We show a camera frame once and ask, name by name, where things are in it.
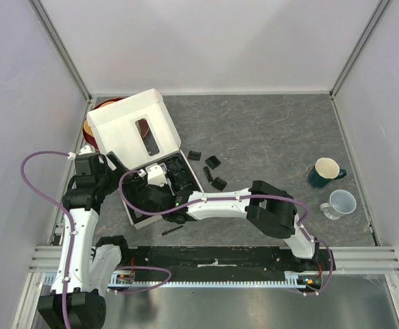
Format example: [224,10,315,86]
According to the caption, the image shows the clear plastic measuring cup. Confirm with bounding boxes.
[319,189,357,220]

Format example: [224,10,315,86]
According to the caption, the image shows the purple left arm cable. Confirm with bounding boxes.
[20,150,80,329]

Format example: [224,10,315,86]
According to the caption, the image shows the aluminium front frame rail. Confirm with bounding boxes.
[29,245,399,275]

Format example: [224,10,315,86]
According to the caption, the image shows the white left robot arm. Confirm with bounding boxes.
[37,145,131,328]

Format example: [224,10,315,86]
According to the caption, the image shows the small black cleaning brush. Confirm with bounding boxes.
[161,225,184,236]

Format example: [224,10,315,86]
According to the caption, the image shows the black comb guard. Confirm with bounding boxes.
[188,150,202,161]
[205,156,221,169]
[210,177,228,191]

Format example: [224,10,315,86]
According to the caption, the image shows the black plastic box tray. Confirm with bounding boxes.
[122,151,203,229]

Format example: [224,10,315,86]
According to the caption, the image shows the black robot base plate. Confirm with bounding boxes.
[121,246,336,284]

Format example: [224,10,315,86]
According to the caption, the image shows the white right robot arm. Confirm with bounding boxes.
[131,180,319,270]

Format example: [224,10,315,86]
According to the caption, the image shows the grey slotted cable duct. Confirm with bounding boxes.
[108,273,306,289]

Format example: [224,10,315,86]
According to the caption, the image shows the red wooden bowl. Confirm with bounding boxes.
[82,97,123,151]

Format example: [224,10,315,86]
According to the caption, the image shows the small black clipper attachment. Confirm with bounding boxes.
[203,167,213,182]

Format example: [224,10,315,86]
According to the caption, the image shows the white cardboard clipper box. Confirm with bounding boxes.
[85,88,206,231]

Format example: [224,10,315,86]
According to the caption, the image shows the green ceramic mug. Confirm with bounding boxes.
[307,158,347,188]

